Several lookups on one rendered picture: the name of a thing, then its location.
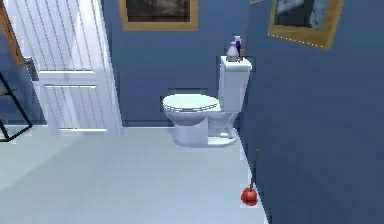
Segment white toilet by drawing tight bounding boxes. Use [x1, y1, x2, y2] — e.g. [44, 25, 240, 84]
[162, 55, 253, 148]

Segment purple spray bottle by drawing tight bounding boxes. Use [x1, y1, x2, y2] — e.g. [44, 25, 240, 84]
[233, 35, 245, 62]

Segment red toilet plunger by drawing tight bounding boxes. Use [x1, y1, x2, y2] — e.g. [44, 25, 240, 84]
[240, 148, 261, 208]

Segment gold framed dark picture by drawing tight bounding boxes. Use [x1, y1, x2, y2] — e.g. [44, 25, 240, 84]
[118, 0, 200, 32]

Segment white slatted door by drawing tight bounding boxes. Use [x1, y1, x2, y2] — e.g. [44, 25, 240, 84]
[3, 0, 124, 136]

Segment gold framed grey picture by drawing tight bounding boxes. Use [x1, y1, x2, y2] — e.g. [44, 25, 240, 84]
[267, 0, 346, 51]

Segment grey door handle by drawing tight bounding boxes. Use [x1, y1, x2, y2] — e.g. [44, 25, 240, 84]
[23, 56, 40, 82]

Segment black metal frame stand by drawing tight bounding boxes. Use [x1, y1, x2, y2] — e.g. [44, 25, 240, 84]
[0, 71, 34, 143]

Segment brown wooden frame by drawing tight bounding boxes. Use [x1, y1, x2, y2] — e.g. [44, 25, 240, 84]
[0, 2, 26, 67]

